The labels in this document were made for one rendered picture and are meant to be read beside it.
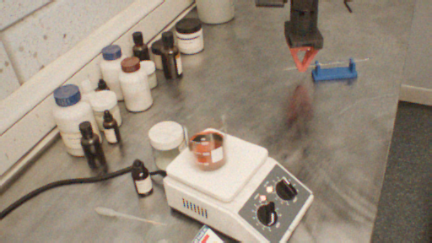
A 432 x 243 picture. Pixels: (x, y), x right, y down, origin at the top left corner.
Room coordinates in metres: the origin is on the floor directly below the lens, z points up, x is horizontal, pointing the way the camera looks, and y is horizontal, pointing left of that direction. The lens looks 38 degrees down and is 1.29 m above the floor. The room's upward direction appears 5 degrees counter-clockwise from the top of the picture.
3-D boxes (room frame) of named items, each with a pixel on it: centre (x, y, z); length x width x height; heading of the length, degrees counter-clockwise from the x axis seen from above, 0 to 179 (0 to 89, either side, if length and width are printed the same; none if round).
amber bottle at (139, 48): (0.93, 0.17, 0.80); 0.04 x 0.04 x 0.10
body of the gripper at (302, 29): (0.82, -0.20, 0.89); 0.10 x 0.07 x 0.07; 0
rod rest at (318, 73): (0.82, -0.27, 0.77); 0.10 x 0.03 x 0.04; 90
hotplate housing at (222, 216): (0.47, -0.01, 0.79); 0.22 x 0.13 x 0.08; 53
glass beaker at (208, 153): (0.48, 0.02, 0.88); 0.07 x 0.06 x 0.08; 69
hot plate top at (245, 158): (0.48, 0.01, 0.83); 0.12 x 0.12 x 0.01; 53
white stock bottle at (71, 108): (0.65, 0.27, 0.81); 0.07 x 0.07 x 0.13
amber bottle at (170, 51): (0.89, 0.10, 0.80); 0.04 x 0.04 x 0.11
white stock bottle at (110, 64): (0.83, 0.21, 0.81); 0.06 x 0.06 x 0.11
